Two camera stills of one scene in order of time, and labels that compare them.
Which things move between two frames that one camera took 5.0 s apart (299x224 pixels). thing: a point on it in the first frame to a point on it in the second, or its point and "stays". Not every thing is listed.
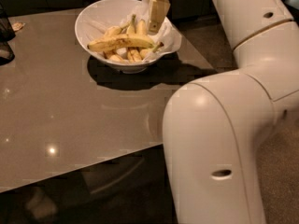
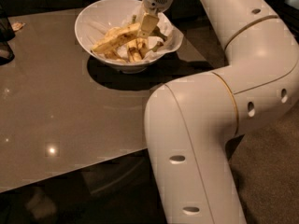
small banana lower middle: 134,56 stays
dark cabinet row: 23,1 stays
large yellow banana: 120,42 to 116,36
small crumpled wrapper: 18,25 stays
